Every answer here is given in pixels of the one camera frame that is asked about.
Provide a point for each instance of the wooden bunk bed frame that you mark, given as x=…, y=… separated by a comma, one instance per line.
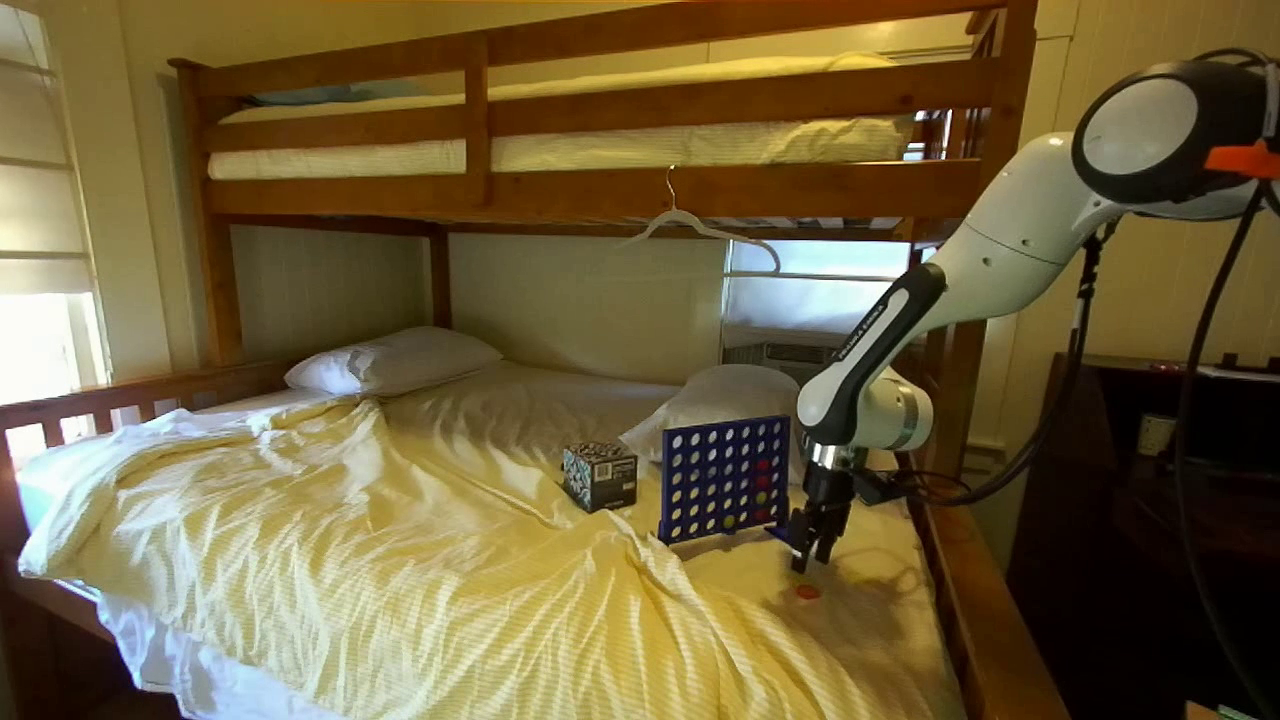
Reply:
x=601, y=194

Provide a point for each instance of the patterned cube box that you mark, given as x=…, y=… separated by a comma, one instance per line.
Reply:
x=599, y=477

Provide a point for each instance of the white pillow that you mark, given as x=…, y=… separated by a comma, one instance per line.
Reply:
x=392, y=361
x=725, y=395

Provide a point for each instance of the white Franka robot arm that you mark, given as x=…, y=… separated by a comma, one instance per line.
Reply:
x=1015, y=241

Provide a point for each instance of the window behind bed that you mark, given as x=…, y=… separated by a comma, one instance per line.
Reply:
x=814, y=286

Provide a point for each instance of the bunk mattress with cream sheet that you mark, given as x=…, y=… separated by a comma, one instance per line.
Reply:
x=692, y=140

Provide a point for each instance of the blue connect four grid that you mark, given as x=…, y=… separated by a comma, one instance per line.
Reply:
x=725, y=477

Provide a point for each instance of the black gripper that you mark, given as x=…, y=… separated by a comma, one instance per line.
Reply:
x=829, y=486

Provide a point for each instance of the pale yellow blanket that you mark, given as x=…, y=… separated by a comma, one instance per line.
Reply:
x=402, y=573

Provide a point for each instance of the white cup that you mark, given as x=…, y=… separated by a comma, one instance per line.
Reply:
x=1155, y=432

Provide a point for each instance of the white clothes hanger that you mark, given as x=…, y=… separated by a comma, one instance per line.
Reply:
x=692, y=224

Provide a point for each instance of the white bed sheet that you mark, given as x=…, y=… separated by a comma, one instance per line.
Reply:
x=532, y=395

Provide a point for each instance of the dark wooden dresser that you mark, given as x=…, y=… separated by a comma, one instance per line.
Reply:
x=1147, y=584

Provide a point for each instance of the window with white blinds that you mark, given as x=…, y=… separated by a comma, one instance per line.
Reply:
x=43, y=265

